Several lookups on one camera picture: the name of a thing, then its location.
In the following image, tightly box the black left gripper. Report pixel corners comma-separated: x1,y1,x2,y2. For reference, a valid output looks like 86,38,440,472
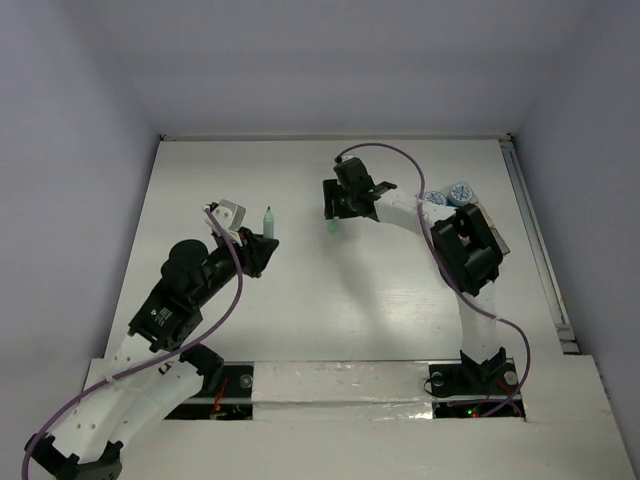
194,225,279,305

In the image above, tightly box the green highlighter pen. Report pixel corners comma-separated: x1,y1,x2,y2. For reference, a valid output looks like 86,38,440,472
263,206,275,239

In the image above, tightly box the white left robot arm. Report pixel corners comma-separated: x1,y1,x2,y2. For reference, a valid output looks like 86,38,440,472
20,227,279,479

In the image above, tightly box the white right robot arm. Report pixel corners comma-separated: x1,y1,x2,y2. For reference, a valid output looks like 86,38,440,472
323,155,506,396

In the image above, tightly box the compartmented organizer tray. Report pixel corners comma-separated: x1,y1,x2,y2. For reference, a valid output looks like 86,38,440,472
423,201,504,264

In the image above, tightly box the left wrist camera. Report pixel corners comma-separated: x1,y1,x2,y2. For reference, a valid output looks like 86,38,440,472
203,199,246,244

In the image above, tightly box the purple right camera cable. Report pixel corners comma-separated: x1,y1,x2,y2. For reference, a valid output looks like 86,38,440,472
337,143,532,419

